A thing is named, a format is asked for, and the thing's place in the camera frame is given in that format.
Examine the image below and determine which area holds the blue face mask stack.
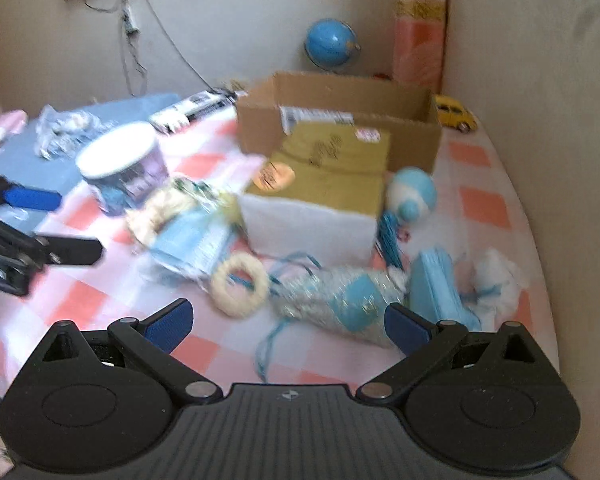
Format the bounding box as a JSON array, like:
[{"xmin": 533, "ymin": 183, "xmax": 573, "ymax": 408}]
[{"xmin": 407, "ymin": 247, "xmax": 481, "ymax": 332}]

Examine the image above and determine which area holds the blue patterned sachet pouch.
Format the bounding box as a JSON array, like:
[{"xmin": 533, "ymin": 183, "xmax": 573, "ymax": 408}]
[{"xmin": 253, "ymin": 253, "xmax": 410, "ymax": 380}]

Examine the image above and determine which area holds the cream drawstring pouch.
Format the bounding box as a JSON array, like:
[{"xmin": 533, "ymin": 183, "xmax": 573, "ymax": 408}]
[{"xmin": 124, "ymin": 174, "xmax": 223, "ymax": 248}]

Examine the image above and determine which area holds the light blue face mask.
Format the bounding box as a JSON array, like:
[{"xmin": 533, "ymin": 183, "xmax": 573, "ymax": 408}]
[{"xmin": 142, "ymin": 206, "xmax": 236, "ymax": 285}]

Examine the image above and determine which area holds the teal tassel charm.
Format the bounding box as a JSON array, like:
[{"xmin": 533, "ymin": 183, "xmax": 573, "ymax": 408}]
[{"xmin": 377, "ymin": 210, "xmax": 408, "ymax": 271}]

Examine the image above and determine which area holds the white tissue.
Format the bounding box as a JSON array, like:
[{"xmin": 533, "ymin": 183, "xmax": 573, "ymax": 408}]
[{"xmin": 460, "ymin": 248, "xmax": 528, "ymax": 332}]

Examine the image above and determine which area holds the checkered tablecloth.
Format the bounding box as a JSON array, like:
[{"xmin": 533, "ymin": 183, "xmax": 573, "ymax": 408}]
[{"xmin": 0, "ymin": 104, "xmax": 562, "ymax": 461}]

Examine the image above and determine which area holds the clear jar white lid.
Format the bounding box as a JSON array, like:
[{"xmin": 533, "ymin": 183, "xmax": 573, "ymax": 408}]
[{"xmin": 76, "ymin": 122, "xmax": 169, "ymax": 217}]

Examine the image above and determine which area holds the blue white round plush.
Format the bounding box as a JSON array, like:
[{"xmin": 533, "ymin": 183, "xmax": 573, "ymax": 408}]
[{"xmin": 386, "ymin": 167, "xmax": 438, "ymax": 226}]

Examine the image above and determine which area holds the black white pen box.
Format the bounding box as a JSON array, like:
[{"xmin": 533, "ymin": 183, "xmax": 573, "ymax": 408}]
[{"xmin": 149, "ymin": 89, "xmax": 236, "ymax": 134}]

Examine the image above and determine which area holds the gold tissue pack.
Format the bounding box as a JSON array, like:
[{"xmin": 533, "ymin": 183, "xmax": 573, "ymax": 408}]
[{"xmin": 238, "ymin": 122, "xmax": 390, "ymax": 266}]

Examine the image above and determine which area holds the open cardboard box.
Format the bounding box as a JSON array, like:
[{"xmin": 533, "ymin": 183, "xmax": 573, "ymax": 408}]
[{"xmin": 236, "ymin": 72, "xmax": 442, "ymax": 174}]

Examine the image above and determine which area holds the yellow toy car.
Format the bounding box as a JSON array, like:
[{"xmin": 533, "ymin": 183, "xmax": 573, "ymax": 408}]
[{"xmin": 434, "ymin": 94, "xmax": 478, "ymax": 133}]

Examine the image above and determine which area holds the blue desk globe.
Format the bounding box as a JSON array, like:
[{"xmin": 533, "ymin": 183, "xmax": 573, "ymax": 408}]
[{"xmin": 303, "ymin": 18, "xmax": 361, "ymax": 73}]

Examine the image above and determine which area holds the pink orange curtain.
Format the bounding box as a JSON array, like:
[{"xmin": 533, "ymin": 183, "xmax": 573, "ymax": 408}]
[{"xmin": 392, "ymin": 0, "xmax": 448, "ymax": 92}]

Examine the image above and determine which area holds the power strip on wall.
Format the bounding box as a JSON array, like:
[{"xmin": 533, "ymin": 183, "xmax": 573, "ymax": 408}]
[{"xmin": 122, "ymin": 4, "xmax": 140, "ymax": 37}]

